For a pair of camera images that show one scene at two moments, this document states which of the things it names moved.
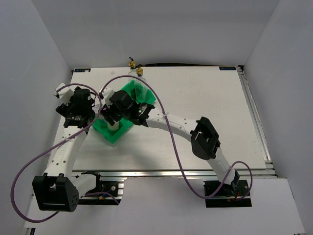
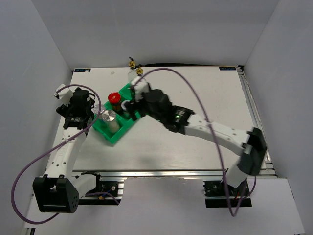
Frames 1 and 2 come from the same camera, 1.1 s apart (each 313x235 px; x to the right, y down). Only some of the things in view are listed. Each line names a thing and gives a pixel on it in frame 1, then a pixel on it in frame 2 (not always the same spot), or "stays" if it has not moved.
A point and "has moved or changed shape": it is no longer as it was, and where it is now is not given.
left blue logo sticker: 82,70 stays
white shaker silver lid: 115,127 stays
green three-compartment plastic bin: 139,94 stays
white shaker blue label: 96,107 has moved or changed shape
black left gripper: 65,110 stays
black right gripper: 106,112 → 134,105
